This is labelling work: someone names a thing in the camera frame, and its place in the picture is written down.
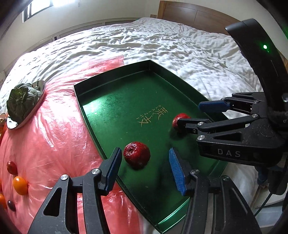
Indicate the green leafy vegetable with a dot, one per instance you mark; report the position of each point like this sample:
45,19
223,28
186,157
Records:
22,99

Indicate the dark purple grape tomato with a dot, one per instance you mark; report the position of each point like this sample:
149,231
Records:
11,205

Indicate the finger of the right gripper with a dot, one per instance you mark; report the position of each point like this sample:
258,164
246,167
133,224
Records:
203,126
245,103

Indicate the white bed quilt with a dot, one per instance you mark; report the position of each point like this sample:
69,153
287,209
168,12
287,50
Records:
210,62

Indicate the red cherry tomato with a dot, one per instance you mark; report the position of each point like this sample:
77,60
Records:
12,168

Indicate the window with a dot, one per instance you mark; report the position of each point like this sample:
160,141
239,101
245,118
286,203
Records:
37,6

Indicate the green rectangular tray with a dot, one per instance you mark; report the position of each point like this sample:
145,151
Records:
138,102

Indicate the pink plastic sheet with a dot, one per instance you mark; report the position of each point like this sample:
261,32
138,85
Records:
54,141

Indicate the orange cherry tomato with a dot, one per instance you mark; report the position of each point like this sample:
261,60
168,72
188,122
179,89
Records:
20,185

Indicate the white black-rimmed plate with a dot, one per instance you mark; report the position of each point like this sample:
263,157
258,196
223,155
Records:
12,125

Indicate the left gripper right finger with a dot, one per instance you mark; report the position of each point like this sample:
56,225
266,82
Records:
230,214

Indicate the small orange mandarin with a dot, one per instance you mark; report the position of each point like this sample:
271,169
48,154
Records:
3,201

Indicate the wooden headboard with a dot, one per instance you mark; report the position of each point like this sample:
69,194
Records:
199,17

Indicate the wrinkled red apple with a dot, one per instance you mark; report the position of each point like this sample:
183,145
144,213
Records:
136,154

